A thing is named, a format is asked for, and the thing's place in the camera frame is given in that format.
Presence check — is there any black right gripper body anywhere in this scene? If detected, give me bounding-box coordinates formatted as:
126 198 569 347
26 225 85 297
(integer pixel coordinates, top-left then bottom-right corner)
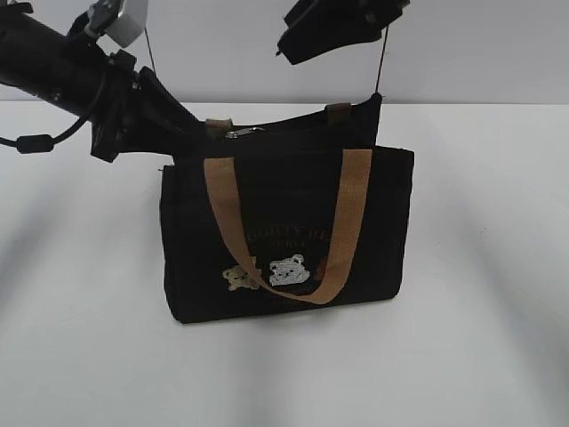
284 0 409 27

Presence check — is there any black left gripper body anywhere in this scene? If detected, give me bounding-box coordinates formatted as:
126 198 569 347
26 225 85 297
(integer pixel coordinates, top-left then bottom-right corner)
91 50 140 163

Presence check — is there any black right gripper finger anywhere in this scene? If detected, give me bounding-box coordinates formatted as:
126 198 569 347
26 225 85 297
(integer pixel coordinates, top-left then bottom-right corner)
276 18 382 65

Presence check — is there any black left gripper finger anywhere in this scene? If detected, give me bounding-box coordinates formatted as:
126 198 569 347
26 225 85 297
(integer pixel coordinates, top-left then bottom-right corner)
118 67 212 157

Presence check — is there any black canvas tote bag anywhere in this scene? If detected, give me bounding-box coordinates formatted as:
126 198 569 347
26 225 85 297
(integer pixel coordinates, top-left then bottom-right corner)
160 93 414 324

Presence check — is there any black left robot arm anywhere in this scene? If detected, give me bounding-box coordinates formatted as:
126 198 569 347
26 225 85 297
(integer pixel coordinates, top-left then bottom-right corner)
1 1 208 163

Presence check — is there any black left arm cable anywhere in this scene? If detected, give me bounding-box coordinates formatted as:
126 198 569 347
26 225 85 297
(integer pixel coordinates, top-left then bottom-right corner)
0 73 117 157

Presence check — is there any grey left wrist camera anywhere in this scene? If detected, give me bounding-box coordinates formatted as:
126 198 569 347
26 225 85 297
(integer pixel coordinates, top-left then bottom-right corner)
66 0 151 49

